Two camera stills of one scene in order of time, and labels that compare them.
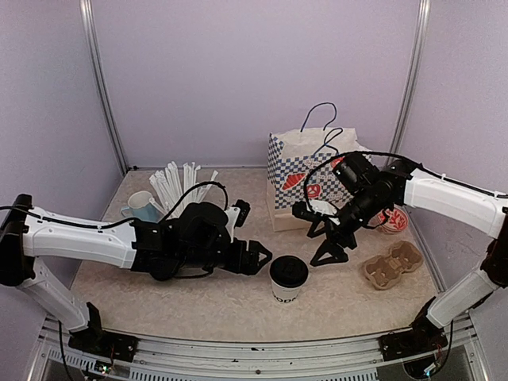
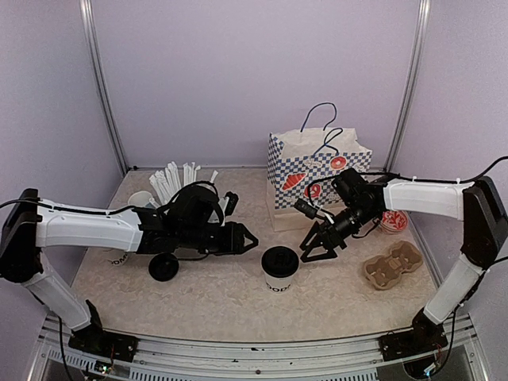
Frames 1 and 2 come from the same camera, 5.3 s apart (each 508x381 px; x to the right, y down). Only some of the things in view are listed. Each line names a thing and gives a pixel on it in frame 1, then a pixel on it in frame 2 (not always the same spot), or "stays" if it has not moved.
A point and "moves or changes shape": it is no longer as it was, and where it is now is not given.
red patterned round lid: x=393 y=221 stays
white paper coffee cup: x=286 y=294 → x=278 y=285
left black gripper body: x=236 y=263 → x=230 y=245
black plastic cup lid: x=289 y=271 moves or changes shape
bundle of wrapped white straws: x=168 y=187 stays
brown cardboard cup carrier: x=385 y=271 stays
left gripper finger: x=258 y=248 → x=247 y=233
